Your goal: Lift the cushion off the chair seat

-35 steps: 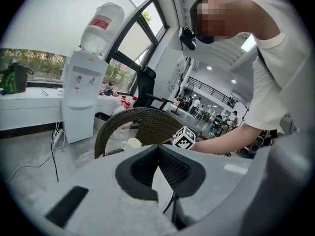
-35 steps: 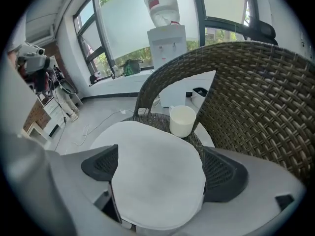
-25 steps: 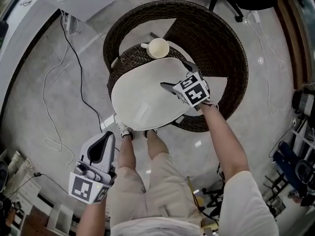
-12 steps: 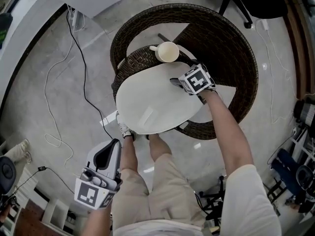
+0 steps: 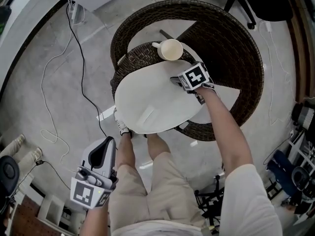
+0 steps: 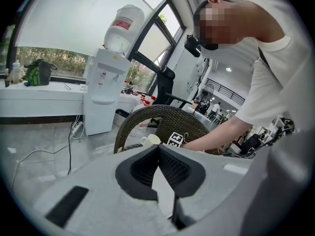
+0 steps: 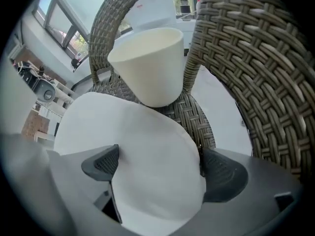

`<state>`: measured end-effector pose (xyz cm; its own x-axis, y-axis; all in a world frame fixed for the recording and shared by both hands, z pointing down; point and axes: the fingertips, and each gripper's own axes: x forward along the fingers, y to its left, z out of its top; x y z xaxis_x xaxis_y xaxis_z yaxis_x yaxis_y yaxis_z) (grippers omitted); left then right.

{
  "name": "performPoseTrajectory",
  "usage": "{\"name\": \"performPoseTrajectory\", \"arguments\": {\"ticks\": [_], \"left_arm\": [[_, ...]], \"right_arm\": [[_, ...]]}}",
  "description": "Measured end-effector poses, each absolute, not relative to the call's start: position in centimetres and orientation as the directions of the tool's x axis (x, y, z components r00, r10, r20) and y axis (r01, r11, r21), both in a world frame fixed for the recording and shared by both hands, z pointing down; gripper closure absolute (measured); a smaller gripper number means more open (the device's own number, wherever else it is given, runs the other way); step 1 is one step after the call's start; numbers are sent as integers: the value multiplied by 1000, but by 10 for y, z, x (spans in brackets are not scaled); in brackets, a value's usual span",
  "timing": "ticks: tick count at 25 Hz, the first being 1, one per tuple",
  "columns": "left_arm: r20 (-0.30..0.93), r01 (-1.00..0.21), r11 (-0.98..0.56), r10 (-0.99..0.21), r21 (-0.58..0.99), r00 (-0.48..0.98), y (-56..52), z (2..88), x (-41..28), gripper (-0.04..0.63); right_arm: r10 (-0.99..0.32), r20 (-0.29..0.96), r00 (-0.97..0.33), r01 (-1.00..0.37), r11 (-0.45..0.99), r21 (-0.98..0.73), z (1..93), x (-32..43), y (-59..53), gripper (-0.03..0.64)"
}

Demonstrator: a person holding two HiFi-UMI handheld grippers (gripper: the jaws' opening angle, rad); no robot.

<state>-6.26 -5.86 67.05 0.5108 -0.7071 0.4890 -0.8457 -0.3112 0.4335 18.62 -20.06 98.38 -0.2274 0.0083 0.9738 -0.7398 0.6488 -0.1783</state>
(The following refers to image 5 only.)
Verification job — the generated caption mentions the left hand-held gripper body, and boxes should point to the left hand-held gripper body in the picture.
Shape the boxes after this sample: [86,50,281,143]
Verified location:
[70,153,118,210]

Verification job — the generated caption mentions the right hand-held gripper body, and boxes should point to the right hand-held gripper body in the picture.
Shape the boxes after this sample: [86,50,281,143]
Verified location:
[170,61,217,105]

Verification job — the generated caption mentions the dark brown wicker chair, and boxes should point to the dark brown wicker chair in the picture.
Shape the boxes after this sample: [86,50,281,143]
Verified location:
[110,0,265,142]

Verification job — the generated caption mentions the white round seat cushion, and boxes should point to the white round seat cushion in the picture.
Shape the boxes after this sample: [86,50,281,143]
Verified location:
[114,59,206,134]

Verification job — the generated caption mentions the person's left forearm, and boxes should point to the person's left forearm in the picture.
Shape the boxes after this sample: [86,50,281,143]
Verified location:
[80,203,112,236]

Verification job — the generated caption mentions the person's right forearm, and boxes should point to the person's right forearm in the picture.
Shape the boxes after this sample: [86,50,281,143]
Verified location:
[198,86,254,176]

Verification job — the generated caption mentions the black round padded seat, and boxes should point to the black round padded seat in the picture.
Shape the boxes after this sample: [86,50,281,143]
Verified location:
[0,155,20,197]

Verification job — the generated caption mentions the black office chair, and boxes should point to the black office chair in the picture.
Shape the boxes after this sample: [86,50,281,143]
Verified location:
[223,0,295,30]

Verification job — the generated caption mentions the person's left leg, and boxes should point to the person's left leg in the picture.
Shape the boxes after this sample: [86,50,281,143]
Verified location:
[115,131,135,173]

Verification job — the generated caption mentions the person's leg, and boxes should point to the person's leg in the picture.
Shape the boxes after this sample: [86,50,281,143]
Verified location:
[115,131,135,173]
[147,132,172,162]

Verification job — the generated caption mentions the person's white shoe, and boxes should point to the person's white shoe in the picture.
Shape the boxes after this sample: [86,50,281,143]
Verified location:
[113,108,134,139]

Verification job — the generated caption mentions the white open shelf unit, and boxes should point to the white open shelf unit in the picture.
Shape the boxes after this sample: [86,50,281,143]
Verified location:
[36,193,76,229]

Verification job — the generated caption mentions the cream ceramic mug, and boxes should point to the cream ceramic mug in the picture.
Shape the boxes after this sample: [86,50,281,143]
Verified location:
[152,38,184,61]

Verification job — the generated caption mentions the person's right leg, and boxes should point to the person's right leg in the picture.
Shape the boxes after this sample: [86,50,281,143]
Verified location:
[147,132,172,162]

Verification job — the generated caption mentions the person's beige shorts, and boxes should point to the person's beige shorts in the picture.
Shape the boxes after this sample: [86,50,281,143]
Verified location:
[108,151,205,232]

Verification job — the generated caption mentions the black folding tripod stand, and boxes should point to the black folding tripod stand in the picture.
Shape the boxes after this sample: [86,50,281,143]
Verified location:
[193,165,226,229]

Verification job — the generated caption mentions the blue fabric bag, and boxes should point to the blue fabric bag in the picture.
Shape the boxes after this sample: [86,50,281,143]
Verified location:
[266,149,297,198]

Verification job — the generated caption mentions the person's white shirt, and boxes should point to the person's white shirt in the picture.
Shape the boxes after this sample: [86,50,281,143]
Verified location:
[117,163,283,236]

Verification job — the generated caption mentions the white power strip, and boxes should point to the white power strip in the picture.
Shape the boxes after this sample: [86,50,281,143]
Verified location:
[69,3,80,22]

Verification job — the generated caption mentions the black power adapter with cable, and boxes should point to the black power adapter with cable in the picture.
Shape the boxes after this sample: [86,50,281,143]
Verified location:
[14,158,72,191]

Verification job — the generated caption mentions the long white floor cable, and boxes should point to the long white floor cable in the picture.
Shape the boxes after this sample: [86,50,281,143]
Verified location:
[40,13,86,168]

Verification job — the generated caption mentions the long black floor cable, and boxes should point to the long black floor cable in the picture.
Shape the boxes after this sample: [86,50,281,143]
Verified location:
[65,3,108,138]

